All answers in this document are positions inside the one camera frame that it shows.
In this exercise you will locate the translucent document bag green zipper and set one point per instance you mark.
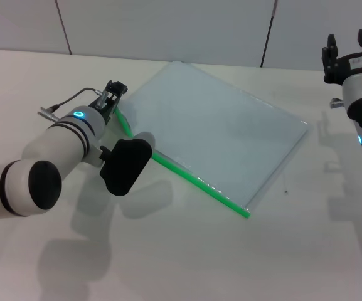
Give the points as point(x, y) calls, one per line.
point(215, 131)

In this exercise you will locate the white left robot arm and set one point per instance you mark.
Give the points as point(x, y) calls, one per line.
point(49, 144)

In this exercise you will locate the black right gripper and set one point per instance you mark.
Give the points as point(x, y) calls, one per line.
point(350, 69)

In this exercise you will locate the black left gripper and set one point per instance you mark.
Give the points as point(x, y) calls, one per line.
point(107, 105)

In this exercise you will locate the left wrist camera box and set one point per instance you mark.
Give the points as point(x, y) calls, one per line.
point(124, 166)

